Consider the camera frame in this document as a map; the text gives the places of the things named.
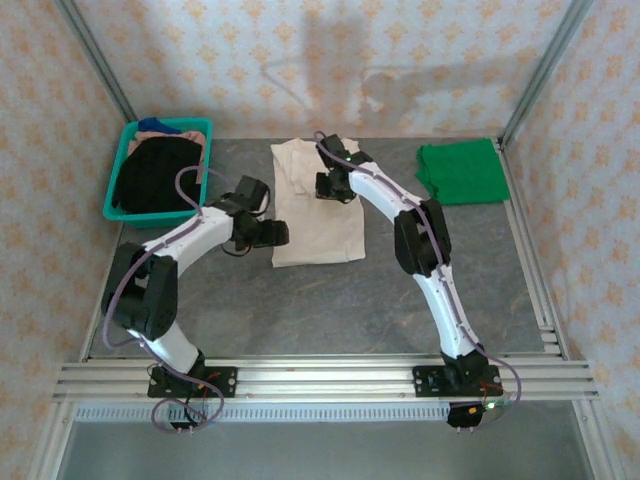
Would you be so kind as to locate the aluminium frame post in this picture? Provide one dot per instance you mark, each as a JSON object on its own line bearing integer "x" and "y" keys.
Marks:
{"x": 545, "y": 70}

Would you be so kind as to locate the cream t-shirt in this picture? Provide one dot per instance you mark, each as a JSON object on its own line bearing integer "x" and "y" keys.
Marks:
{"x": 320, "y": 235}

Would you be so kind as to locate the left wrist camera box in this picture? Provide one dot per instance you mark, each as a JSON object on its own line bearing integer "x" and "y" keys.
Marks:
{"x": 250, "y": 192}

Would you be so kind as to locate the teal plastic laundry basket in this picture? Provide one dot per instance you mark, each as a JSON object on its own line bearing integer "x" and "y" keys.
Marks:
{"x": 150, "y": 219}

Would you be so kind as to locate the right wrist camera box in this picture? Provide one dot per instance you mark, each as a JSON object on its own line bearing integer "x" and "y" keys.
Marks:
{"x": 337, "y": 147}

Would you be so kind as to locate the black controller board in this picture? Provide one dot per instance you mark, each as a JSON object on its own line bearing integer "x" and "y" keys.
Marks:
{"x": 462, "y": 416}

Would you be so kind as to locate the blue garment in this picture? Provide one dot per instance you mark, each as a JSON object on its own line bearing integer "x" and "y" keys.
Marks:
{"x": 155, "y": 125}

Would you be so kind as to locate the green t-shirt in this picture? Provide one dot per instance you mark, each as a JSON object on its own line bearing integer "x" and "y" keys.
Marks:
{"x": 465, "y": 170}

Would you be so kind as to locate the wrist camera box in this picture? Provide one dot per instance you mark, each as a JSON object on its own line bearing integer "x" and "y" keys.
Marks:
{"x": 337, "y": 147}
{"x": 250, "y": 192}

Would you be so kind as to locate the aluminium table side rail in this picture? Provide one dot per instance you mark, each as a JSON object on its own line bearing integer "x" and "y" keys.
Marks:
{"x": 530, "y": 270}
{"x": 92, "y": 330}

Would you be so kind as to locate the black garment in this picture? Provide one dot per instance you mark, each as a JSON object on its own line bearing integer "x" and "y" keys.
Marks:
{"x": 150, "y": 175}

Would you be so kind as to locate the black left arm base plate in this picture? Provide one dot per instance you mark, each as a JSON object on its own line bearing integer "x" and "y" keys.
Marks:
{"x": 225, "y": 380}

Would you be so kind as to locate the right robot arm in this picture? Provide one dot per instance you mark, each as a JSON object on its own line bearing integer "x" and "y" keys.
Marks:
{"x": 380, "y": 190}

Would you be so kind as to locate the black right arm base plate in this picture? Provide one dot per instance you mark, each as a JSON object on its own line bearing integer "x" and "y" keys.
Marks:
{"x": 425, "y": 380}

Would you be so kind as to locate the wide aluminium mounting rail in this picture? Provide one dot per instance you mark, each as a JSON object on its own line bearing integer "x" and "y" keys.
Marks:
{"x": 325, "y": 380}

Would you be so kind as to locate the pink garment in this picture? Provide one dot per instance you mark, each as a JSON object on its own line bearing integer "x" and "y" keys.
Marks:
{"x": 192, "y": 136}

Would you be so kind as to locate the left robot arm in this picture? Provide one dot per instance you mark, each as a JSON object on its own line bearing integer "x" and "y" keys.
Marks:
{"x": 195, "y": 235}

